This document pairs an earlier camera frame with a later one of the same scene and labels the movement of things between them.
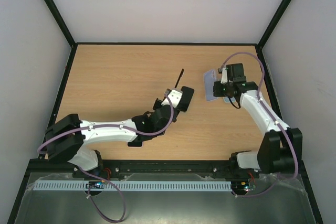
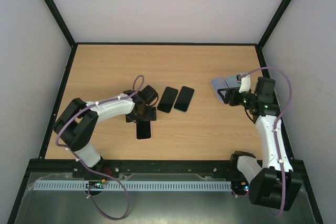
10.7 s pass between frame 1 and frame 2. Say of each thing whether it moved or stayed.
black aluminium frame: stayed
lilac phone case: moved
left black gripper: moved
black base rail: stayed
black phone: moved
